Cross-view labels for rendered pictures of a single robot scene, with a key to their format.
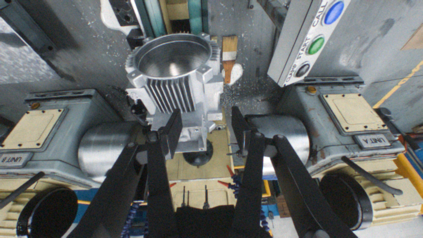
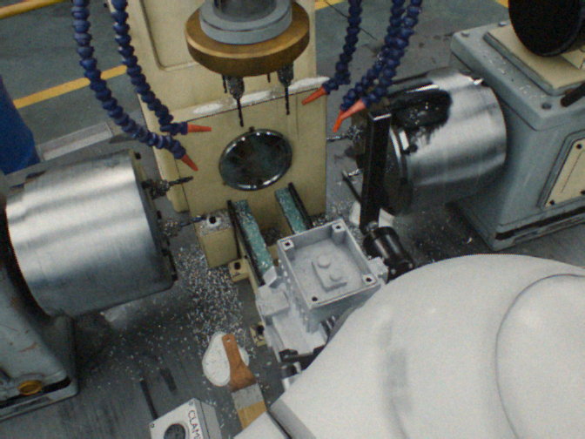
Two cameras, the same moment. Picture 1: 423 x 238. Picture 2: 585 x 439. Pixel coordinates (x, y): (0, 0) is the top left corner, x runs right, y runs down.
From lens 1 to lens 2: 0.44 m
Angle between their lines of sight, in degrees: 19
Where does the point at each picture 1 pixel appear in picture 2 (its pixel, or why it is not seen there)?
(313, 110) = (23, 347)
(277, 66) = (212, 427)
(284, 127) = (95, 294)
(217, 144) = (210, 183)
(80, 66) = not seen: hidden behind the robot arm
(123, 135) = (424, 194)
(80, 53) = not seen: hidden behind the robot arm
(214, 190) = (191, 64)
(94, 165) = (474, 124)
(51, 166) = (548, 120)
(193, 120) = (321, 312)
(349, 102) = not seen: outside the picture
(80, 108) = (514, 213)
